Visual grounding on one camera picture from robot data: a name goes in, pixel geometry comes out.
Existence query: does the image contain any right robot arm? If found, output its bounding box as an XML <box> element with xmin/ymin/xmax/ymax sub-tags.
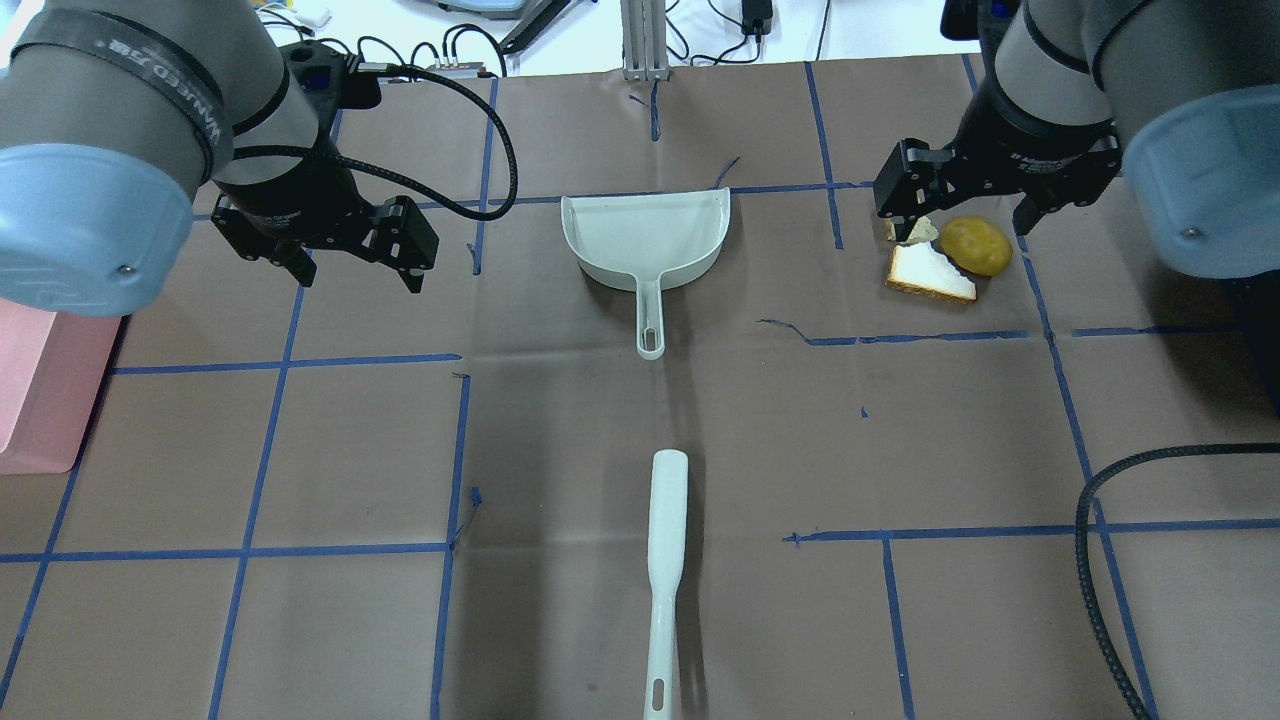
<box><xmin>873</xmin><ymin>1</ymin><xmax>1279</xmax><ymax>279</ymax></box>

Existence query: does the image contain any aluminium frame post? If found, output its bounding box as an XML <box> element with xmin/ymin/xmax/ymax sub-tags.
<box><xmin>620</xmin><ymin>0</ymin><xmax>671</xmax><ymax>83</ymax></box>

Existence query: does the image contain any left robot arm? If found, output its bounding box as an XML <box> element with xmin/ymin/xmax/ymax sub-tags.
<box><xmin>1</xmin><ymin>1</ymin><xmax>439</xmax><ymax>316</ymax></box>

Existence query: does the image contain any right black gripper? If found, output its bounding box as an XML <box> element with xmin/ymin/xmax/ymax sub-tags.
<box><xmin>874</xmin><ymin>100</ymin><xmax>1121</xmax><ymax>246</ymax></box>

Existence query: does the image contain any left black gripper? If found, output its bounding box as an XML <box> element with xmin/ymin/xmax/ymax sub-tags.
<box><xmin>210</xmin><ymin>159</ymin><xmax>440</xmax><ymax>293</ymax></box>

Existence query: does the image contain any black power adapter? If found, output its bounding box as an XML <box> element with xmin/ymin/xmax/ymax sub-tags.
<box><xmin>740</xmin><ymin>0</ymin><xmax>774</xmax><ymax>38</ymax></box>

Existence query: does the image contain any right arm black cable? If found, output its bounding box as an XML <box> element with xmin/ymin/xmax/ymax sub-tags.
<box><xmin>1075</xmin><ymin>443</ymin><xmax>1280</xmax><ymax>720</ymax></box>

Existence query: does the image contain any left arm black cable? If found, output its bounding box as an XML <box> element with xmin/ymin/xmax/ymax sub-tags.
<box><xmin>232</xmin><ymin>60</ymin><xmax>520</xmax><ymax>222</ymax></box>

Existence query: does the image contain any pink plastic bin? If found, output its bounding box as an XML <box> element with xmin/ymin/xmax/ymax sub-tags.
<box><xmin>1</xmin><ymin>300</ymin><xmax>122</xmax><ymax>477</ymax></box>

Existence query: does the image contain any tan bread slice piece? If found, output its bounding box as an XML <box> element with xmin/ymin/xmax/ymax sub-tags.
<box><xmin>882</xmin><ymin>217</ymin><xmax>940</xmax><ymax>246</ymax></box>

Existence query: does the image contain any pale green dustpan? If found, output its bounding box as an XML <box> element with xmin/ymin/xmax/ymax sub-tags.
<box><xmin>559</xmin><ymin>188</ymin><xmax>731</xmax><ymax>361</ymax></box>

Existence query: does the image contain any yellow potato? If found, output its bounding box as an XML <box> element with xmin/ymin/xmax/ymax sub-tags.
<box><xmin>938</xmin><ymin>217</ymin><xmax>1012</xmax><ymax>277</ymax></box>

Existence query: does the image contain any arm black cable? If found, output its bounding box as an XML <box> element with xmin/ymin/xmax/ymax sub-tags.
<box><xmin>1075</xmin><ymin>443</ymin><xmax>1280</xmax><ymax>720</ymax></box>
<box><xmin>232</xmin><ymin>60</ymin><xmax>520</xmax><ymax>222</ymax></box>

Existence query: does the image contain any white bread slice piece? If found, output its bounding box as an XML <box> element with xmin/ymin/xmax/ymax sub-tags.
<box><xmin>884</xmin><ymin>243</ymin><xmax>978</xmax><ymax>304</ymax></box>

